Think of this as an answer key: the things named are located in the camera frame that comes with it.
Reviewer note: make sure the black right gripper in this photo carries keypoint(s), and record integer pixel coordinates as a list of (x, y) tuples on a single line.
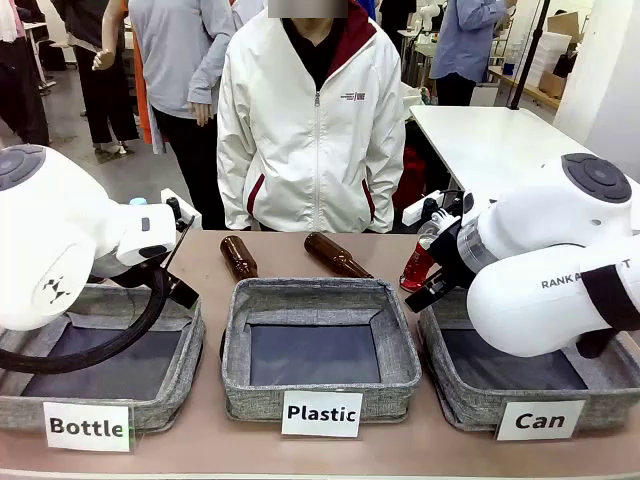
[(450, 260)]

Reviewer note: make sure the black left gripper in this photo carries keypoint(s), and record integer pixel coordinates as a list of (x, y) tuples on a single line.
[(182, 292)]

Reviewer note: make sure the red soda can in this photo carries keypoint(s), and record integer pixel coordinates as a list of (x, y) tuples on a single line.
[(417, 265)]

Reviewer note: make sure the brown glass bottle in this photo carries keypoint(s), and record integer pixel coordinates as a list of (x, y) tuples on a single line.
[(332, 255), (240, 257)]

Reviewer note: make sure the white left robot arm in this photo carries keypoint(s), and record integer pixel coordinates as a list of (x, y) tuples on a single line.
[(55, 235)]

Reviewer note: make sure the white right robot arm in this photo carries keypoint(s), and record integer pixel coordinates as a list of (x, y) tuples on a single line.
[(540, 295)]

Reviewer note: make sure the grey fabric basket can label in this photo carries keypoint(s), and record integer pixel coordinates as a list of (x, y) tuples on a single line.
[(450, 370)]

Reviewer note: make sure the grey fabric basket plastic label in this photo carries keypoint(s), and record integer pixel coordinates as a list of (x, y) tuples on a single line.
[(320, 300)]

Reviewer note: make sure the grey fabric basket bottle label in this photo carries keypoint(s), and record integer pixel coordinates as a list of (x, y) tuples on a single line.
[(160, 405)]

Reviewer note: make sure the white Can label card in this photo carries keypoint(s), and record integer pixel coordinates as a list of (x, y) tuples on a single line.
[(540, 420)]

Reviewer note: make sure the white power strip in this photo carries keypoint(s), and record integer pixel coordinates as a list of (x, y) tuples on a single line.
[(415, 212)]

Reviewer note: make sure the white Plastic label card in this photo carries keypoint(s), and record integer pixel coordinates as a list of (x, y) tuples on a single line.
[(322, 414)]

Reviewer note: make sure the white Bottle label card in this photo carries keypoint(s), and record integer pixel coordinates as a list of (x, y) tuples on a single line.
[(87, 426)]

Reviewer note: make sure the white table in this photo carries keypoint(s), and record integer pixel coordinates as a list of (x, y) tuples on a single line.
[(490, 140)]

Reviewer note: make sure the person in white jacket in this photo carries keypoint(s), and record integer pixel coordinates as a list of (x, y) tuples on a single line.
[(310, 150)]

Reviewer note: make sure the person in grey-blue shirt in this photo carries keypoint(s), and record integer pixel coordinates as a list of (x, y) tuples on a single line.
[(175, 65)]

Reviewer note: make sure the wooden workbench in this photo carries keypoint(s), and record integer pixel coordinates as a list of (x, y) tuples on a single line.
[(530, 90)]

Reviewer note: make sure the cardboard box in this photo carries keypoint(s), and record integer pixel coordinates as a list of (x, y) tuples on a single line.
[(555, 82)]

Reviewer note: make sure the person in blue shirt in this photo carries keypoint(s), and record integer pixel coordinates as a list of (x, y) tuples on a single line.
[(465, 45)]

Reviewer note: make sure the person in dark clothes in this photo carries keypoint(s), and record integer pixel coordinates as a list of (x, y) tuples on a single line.
[(20, 95)]

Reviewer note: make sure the black pole stand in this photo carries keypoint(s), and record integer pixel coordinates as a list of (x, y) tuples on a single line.
[(527, 60)]

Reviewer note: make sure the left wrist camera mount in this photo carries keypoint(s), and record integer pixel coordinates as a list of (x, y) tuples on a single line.
[(187, 212)]

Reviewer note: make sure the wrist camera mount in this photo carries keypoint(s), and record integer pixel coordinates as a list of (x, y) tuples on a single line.
[(187, 212), (442, 210)]

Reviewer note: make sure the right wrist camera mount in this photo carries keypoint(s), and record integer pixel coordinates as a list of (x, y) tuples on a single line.
[(442, 210)]

